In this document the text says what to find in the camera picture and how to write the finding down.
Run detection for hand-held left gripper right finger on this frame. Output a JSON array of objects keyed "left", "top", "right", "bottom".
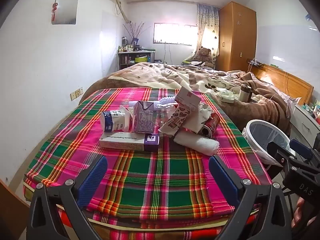
[{"left": 209, "top": 156, "right": 293, "bottom": 240}]

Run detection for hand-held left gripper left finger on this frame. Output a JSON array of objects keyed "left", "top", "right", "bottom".
[{"left": 26, "top": 155, "right": 108, "bottom": 240}]

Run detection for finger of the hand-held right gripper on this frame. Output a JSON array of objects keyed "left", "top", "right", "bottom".
[
  {"left": 290, "top": 139, "right": 320, "bottom": 165},
  {"left": 267, "top": 142, "right": 299, "bottom": 167}
]

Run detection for white trash bin with liner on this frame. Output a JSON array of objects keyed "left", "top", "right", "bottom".
[{"left": 241, "top": 119, "right": 292, "bottom": 167}]

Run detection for white towel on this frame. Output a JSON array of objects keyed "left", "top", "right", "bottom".
[{"left": 172, "top": 129, "right": 220, "bottom": 155}]

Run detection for white purple medicine box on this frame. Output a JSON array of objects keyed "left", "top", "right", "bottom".
[{"left": 99, "top": 132, "right": 160, "bottom": 152}]

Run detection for red soda can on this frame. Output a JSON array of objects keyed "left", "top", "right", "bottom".
[{"left": 201, "top": 112, "right": 220, "bottom": 138}]

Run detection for white blue tissue packet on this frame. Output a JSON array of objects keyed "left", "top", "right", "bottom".
[{"left": 100, "top": 106, "right": 133, "bottom": 133}]

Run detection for white tissue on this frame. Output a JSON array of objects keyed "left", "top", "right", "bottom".
[{"left": 194, "top": 104, "right": 213, "bottom": 133}]

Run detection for patterned white paper pack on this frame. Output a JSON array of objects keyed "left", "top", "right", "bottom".
[{"left": 158, "top": 104, "right": 198, "bottom": 138}]

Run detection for purple silver drink carton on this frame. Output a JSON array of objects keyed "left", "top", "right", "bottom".
[{"left": 131, "top": 101, "right": 155, "bottom": 133}]

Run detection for crushed clear plastic bottle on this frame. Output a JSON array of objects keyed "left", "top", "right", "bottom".
[{"left": 152, "top": 105, "right": 175, "bottom": 128}]

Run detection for white red cardboard box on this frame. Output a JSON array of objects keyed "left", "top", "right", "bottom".
[{"left": 174, "top": 86, "right": 202, "bottom": 110}]

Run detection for white scalloped plastic tray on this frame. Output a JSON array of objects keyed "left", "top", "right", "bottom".
[{"left": 154, "top": 95, "right": 177, "bottom": 110}]

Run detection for person's right hand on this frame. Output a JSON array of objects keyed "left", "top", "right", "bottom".
[{"left": 291, "top": 197, "right": 309, "bottom": 228}]

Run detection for grey nightstand with drawers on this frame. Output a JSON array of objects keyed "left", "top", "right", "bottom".
[{"left": 290, "top": 104, "right": 320, "bottom": 145}]

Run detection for cluster of small toiletry boxes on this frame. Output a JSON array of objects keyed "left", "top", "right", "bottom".
[{"left": 301, "top": 100, "right": 320, "bottom": 123}]

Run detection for pink green plaid cloth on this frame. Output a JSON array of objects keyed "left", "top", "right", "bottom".
[{"left": 22, "top": 87, "right": 273, "bottom": 240}]

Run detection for lilac pillow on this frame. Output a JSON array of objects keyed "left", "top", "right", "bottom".
[{"left": 275, "top": 90, "right": 300, "bottom": 105}]

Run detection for wooden headboard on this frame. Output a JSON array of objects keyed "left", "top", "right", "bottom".
[{"left": 250, "top": 64, "right": 314, "bottom": 105}]

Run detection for white green tissue box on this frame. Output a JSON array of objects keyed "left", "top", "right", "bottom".
[{"left": 219, "top": 87, "right": 237, "bottom": 103}]

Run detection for brown wooden board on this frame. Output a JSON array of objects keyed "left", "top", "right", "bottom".
[{"left": 0, "top": 179, "right": 30, "bottom": 240}]

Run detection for power strip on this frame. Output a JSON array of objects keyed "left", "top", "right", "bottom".
[{"left": 246, "top": 58, "right": 264, "bottom": 68}]

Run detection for brown cream blanket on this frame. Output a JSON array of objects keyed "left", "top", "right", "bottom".
[{"left": 79, "top": 62, "right": 292, "bottom": 135}]

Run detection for brown teddy bear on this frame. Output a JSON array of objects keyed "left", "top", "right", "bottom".
[{"left": 192, "top": 47, "right": 215, "bottom": 68}]

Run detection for wooden wardrobe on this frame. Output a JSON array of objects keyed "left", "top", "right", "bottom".
[{"left": 218, "top": 1, "right": 257, "bottom": 72}]

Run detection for grey shelf with bottles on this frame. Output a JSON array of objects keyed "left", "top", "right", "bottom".
[{"left": 117, "top": 49, "right": 157, "bottom": 70}]

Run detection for patterned curtain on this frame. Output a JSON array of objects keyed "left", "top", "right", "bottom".
[{"left": 196, "top": 4, "right": 220, "bottom": 58}]

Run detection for window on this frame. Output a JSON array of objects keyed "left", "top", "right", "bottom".
[{"left": 153, "top": 22, "right": 198, "bottom": 46}]

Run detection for dried branches in vase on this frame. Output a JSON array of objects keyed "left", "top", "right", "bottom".
[{"left": 123, "top": 21, "right": 145, "bottom": 45}]

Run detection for air conditioner pipe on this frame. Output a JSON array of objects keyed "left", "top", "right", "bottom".
[{"left": 114, "top": 0, "right": 132, "bottom": 23}]

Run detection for white charging cable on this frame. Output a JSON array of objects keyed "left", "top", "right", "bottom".
[{"left": 257, "top": 94, "right": 293, "bottom": 118}]

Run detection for wall socket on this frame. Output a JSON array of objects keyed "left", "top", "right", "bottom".
[{"left": 70, "top": 88, "right": 84, "bottom": 101}]

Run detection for square wall mirror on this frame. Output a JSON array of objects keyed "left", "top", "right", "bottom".
[{"left": 52, "top": 0, "right": 78, "bottom": 25}]

